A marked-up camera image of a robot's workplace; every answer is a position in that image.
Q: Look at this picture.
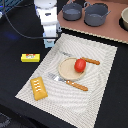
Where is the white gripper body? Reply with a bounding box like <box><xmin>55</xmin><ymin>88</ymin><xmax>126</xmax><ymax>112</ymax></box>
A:
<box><xmin>39</xmin><ymin>14</ymin><xmax>63</xmax><ymax>49</ymax></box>

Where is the yellow butter box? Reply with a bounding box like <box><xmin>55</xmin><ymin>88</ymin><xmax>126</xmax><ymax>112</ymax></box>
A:
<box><xmin>21</xmin><ymin>54</ymin><xmax>40</xmax><ymax>62</ymax></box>

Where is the red tomato toy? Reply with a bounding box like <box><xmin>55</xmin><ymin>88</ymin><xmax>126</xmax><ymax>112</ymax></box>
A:
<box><xmin>74</xmin><ymin>59</ymin><xmax>86</xmax><ymax>72</ymax></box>

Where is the orange bread loaf toy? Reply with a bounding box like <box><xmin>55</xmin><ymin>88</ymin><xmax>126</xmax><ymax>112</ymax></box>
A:
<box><xmin>30</xmin><ymin>77</ymin><xmax>48</xmax><ymax>100</ymax></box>

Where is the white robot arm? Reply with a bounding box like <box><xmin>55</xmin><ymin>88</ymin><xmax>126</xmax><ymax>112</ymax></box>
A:
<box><xmin>34</xmin><ymin>0</ymin><xmax>61</xmax><ymax>48</ymax></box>

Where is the small grey pot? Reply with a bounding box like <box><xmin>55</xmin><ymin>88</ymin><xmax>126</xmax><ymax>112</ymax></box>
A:
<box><xmin>62</xmin><ymin>3</ymin><xmax>82</xmax><ymax>21</ymax></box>

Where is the large grey pot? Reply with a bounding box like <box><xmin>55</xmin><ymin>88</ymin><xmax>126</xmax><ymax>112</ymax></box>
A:
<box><xmin>84</xmin><ymin>2</ymin><xmax>110</xmax><ymax>27</ymax></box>

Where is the round wooden plate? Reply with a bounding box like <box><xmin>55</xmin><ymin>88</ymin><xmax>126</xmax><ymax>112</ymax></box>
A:
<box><xmin>58</xmin><ymin>57</ymin><xmax>85</xmax><ymax>81</ymax></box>

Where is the brown stove board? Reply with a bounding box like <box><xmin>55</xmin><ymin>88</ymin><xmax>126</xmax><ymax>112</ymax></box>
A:
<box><xmin>58</xmin><ymin>2</ymin><xmax>128</xmax><ymax>43</ymax></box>

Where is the beige bowl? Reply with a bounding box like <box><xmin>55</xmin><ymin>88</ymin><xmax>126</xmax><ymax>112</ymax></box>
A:
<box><xmin>121</xmin><ymin>7</ymin><xmax>128</xmax><ymax>30</ymax></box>

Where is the white woven placemat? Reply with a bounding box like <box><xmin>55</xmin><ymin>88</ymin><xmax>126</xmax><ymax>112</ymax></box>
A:
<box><xmin>16</xmin><ymin>34</ymin><xmax>117</xmax><ymax>128</ymax></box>

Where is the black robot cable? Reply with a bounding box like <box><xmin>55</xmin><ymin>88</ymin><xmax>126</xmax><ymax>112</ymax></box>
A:
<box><xmin>1</xmin><ymin>0</ymin><xmax>46</xmax><ymax>41</ymax></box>

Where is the fork with wooden handle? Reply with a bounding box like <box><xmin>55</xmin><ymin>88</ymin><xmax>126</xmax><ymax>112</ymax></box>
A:
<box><xmin>48</xmin><ymin>73</ymin><xmax>88</xmax><ymax>91</ymax></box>

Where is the knife with wooden handle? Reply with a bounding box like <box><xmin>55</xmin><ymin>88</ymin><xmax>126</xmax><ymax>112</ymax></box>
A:
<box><xmin>59</xmin><ymin>51</ymin><xmax>100</xmax><ymax>65</ymax></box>

